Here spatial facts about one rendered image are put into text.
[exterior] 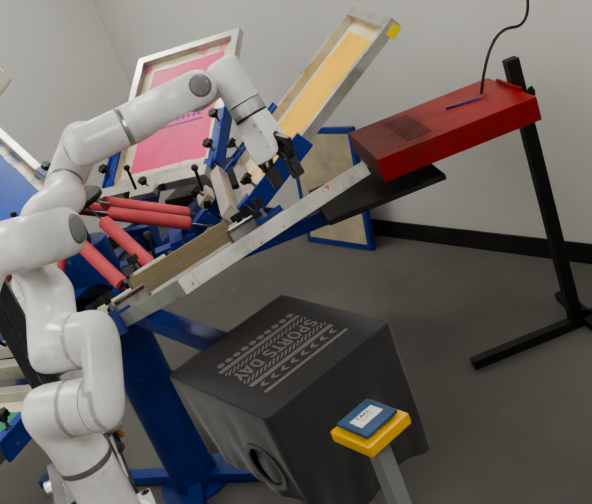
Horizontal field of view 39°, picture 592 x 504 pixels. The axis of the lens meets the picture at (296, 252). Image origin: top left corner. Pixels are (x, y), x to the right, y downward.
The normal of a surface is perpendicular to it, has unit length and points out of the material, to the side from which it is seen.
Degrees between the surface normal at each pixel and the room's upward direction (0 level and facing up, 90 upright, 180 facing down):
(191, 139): 32
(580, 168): 90
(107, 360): 85
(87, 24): 90
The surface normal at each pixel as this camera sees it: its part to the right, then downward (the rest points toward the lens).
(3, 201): 0.04, -0.68
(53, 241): 0.93, -0.15
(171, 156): -0.45, -0.48
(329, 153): -0.77, 0.32
